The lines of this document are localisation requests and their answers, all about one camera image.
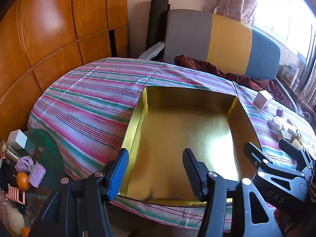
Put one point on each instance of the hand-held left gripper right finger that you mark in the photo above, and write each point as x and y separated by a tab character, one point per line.
195	175

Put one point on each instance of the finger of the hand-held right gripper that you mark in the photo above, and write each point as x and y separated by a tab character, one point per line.
254	154
293	150

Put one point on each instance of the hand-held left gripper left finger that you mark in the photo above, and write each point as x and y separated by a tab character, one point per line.
119	175

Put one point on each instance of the gold metal tin box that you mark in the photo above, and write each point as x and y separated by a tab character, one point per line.
172	140

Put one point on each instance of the purple cloth pouch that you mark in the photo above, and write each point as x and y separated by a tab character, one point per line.
23	164

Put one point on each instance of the beige sponge block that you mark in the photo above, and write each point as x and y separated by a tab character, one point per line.
290	130

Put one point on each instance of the white garlic bulbs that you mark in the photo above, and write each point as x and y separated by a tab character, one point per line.
282	125

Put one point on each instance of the white fluffy ball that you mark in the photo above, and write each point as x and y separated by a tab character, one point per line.
273	123

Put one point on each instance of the white wooden cube box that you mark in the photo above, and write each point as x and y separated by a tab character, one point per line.
263	98

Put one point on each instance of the glass side table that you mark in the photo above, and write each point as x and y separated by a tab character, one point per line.
47	148

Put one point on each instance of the white carton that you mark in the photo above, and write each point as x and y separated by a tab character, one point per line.
290	72

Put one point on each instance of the striped tablecloth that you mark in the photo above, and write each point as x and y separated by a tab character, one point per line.
86	103

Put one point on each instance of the lilac hair roller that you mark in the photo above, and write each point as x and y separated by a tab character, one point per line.
37	175

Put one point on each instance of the orange tangerine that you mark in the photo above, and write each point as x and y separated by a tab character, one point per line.
26	232
22	180

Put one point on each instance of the pink plastic comb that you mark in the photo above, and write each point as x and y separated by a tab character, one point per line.
16	195

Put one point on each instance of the maroon cloth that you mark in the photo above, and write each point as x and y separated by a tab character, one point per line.
197	64

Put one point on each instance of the small white box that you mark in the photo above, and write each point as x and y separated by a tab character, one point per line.
17	138

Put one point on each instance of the gold bottle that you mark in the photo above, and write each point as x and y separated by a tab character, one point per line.
9	153

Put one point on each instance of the cream plastic item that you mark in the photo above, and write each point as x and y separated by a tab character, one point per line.
14	219

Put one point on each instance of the grey yellow blue chair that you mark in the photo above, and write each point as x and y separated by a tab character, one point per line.
187	34

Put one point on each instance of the window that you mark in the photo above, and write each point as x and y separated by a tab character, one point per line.
284	9

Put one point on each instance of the black rolled mat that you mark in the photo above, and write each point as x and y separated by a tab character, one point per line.
156	22

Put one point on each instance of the wooden wardrobe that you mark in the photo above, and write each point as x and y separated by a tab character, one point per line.
49	29

